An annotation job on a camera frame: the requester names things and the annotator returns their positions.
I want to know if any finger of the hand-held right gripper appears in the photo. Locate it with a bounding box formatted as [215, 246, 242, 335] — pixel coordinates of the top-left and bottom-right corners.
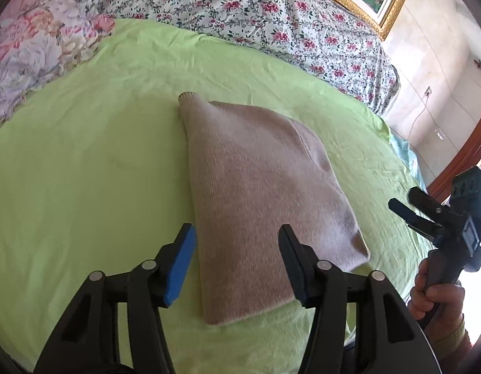
[388, 198, 441, 243]
[408, 186, 449, 219]

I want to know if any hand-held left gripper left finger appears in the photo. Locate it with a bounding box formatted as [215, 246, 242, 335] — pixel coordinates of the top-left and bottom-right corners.
[33, 223, 197, 374]

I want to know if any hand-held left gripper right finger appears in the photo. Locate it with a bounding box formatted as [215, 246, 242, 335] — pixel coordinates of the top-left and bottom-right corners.
[278, 224, 444, 374]

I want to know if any beige knit sweater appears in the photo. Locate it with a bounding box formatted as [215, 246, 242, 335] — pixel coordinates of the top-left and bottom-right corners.
[177, 91, 371, 326]

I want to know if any person's right forearm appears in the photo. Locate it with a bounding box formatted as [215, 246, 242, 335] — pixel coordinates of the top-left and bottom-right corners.
[423, 314, 476, 361]

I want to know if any person's right hand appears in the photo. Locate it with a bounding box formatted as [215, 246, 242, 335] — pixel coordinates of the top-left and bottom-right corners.
[408, 259, 465, 332]

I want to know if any light blue cloth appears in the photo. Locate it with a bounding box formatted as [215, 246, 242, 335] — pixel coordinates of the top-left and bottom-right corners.
[389, 130, 422, 182]

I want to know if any green bed sheet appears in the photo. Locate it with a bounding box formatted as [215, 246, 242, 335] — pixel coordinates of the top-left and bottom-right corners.
[0, 17, 434, 372]

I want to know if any pastel floral pillow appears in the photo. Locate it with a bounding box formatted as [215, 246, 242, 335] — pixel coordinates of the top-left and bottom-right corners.
[0, 0, 116, 129]

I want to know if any red floral quilt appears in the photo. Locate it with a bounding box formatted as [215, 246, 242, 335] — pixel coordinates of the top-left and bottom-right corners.
[85, 0, 401, 115]

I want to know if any wooden door frame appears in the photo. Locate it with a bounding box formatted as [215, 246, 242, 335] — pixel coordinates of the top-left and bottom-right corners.
[425, 101, 481, 203]

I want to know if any white cable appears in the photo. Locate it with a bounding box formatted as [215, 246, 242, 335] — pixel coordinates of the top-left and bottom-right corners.
[406, 93, 430, 143]

